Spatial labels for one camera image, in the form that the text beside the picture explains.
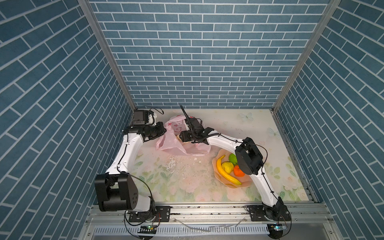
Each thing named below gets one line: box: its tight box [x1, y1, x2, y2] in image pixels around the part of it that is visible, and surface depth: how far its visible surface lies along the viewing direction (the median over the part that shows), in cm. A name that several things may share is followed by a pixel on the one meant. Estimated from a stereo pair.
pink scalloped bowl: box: [212, 148, 253, 189], surface depth 83 cm
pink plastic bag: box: [156, 115, 211, 156], surface depth 85 cm
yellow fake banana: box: [216, 155, 242, 185], surface depth 84 cm
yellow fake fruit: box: [221, 161, 234, 174], surface depth 86 cm
